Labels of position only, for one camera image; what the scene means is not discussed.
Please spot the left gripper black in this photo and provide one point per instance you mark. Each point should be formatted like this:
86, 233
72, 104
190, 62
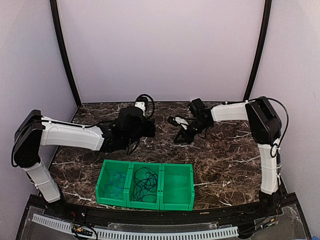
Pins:
150, 132

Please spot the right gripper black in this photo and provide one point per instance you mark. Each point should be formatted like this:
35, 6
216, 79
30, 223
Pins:
187, 137

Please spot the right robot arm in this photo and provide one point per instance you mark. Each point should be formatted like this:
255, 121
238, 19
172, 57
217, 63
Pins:
266, 130

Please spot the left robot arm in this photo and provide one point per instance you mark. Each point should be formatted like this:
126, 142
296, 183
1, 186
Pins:
107, 136

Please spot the right green plastic bin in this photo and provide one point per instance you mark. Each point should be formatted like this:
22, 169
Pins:
177, 192

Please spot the green plastic bin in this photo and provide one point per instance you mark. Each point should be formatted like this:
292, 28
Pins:
177, 192
144, 186
112, 185

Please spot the middle green plastic bin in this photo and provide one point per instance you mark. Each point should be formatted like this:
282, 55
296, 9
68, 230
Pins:
144, 186

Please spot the left green plastic bin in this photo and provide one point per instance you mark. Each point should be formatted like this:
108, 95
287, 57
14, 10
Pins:
112, 185

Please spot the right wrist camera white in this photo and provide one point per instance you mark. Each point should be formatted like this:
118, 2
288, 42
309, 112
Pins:
178, 121

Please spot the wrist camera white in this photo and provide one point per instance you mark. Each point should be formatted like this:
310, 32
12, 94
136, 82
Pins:
141, 102
178, 121

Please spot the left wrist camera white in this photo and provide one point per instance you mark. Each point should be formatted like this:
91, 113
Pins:
141, 102

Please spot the black front rail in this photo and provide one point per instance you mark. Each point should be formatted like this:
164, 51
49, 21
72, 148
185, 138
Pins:
240, 214

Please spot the white slotted cable duct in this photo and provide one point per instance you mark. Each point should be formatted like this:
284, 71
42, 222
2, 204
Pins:
108, 234

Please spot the right black frame post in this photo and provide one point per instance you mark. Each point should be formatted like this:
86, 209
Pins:
259, 49

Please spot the black frame post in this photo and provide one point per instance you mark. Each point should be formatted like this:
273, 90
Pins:
259, 49
63, 52

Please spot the left black frame post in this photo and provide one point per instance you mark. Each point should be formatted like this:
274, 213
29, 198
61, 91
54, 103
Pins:
63, 52

